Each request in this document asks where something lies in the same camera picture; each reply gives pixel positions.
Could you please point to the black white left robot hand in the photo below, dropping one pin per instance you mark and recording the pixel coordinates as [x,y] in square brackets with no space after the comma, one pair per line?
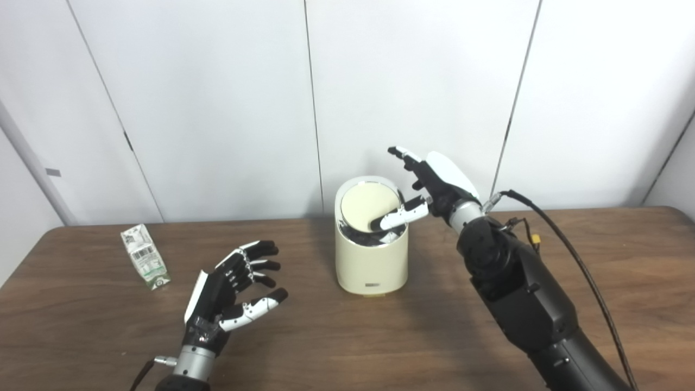
[212,301]

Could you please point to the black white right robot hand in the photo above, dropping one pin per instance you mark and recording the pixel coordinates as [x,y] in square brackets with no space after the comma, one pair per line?
[442,182]

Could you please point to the white green milk carton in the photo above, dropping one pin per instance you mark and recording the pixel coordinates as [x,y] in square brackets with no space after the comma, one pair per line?
[144,258]

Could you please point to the cream-colored lidded bin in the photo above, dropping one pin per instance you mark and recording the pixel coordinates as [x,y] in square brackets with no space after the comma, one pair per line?
[369,260]

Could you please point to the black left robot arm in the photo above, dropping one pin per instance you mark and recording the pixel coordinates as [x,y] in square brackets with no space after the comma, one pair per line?
[190,366]

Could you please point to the black panel seam clip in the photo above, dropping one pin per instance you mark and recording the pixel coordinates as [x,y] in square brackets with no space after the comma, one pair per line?
[128,141]

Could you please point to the small grey wall tag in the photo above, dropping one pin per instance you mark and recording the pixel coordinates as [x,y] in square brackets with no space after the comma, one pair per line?
[52,172]

